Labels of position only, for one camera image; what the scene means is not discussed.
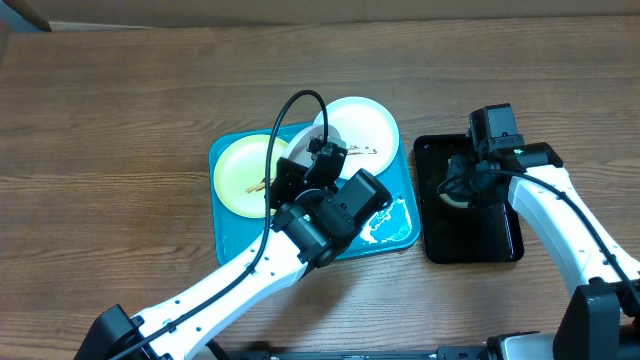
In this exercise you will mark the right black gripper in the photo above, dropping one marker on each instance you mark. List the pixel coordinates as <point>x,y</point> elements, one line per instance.
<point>458,187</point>

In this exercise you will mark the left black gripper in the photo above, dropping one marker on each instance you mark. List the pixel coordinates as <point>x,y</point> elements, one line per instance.
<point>287,181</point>

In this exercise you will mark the green and yellow sponge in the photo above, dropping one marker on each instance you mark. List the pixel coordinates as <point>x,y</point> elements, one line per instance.
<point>454,200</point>

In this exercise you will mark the yellow-green plate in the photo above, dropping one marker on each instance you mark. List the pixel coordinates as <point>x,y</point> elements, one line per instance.
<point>239,176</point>

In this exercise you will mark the white plate with blue rim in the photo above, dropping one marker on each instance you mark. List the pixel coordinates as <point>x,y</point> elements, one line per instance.
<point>370,132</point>

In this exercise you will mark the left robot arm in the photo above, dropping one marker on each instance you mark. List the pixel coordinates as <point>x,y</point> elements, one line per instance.
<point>310,222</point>

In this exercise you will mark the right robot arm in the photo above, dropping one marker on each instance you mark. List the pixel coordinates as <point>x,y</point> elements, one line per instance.
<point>602,318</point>

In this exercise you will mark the teal plastic tray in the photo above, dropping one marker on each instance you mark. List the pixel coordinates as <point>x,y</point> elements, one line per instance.
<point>395,228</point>

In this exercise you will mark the black plastic tray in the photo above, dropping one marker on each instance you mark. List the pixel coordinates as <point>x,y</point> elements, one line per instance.
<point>455,235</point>

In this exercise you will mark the dark chair leg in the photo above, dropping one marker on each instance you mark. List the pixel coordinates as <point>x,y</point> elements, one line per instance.
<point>21,17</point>

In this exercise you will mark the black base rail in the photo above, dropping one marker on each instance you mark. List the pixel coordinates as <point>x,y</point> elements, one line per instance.
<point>442,353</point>

